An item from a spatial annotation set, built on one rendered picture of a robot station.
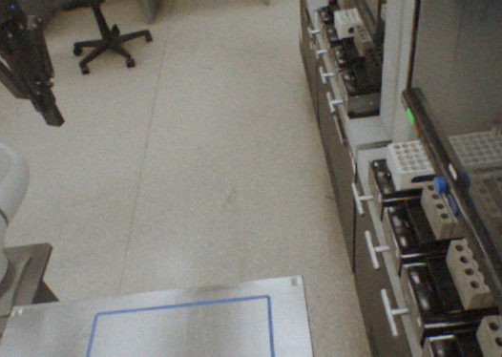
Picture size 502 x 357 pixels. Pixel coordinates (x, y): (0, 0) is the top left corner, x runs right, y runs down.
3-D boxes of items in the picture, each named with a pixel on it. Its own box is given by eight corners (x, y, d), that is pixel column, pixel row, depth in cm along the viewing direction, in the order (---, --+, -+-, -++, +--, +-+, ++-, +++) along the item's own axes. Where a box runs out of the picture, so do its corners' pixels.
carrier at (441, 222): (449, 242, 90) (453, 222, 86) (438, 243, 90) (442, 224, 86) (429, 199, 98) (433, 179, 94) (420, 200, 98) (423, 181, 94)
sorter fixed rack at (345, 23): (420, 15, 158) (422, -2, 153) (428, 29, 151) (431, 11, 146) (334, 29, 160) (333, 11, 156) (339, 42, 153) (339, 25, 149)
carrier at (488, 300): (491, 310, 79) (499, 291, 75) (478, 311, 79) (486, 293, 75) (467, 256, 87) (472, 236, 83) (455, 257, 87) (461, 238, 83)
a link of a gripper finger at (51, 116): (45, 91, 74) (42, 93, 74) (63, 124, 79) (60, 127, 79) (31, 89, 76) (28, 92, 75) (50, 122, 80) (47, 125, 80)
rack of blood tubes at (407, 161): (511, 147, 108) (517, 127, 103) (531, 177, 101) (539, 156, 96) (385, 164, 110) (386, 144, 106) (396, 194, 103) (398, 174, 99)
